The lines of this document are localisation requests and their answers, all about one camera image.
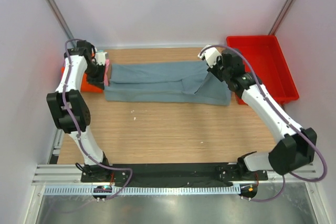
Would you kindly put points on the red plastic bin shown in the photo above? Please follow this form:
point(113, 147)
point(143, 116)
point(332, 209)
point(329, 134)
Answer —
point(265, 56)

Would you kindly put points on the aluminium front rail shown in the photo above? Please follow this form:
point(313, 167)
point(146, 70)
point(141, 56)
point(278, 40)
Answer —
point(68, 174)

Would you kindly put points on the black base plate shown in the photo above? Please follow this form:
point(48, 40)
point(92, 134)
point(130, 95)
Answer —
point(176, 175)

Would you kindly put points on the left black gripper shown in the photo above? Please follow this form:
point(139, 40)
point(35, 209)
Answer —
point(99, 81)

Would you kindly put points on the folded orange t shirt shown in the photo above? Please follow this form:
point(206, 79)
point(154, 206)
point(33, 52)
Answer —
point(92, 86)

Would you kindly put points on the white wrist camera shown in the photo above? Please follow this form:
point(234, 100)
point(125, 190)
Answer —
point(209, 55)
point(101, 57)

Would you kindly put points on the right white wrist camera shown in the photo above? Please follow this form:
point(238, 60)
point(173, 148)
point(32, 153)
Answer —
point(209, 55)

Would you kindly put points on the folded pink t shirt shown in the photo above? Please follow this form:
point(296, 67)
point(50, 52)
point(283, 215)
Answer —
point(107, 73)

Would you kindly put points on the left aluminium corner post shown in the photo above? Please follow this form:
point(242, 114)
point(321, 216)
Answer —
point(60, 18)

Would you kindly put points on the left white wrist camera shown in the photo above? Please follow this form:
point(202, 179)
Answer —
point(101, 57)

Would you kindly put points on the right aluminium corner post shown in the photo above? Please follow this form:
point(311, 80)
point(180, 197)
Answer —
point(281, 17)

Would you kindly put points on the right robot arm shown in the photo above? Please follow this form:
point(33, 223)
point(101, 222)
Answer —
point(294, 144)

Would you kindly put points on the slotted cable duct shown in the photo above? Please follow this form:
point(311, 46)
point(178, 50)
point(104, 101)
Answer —
point(95, 190)

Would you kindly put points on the grey-blue t shirt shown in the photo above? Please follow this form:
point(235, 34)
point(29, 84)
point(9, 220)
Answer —
point(180, 82)

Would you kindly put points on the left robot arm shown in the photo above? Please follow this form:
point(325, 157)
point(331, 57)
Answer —
point(70, 112)

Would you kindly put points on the aluminium corner post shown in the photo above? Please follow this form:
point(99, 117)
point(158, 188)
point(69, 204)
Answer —
point(281, 17)
point(60, 18)

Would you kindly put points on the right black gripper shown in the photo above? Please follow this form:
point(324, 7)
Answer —
point(213, 70)

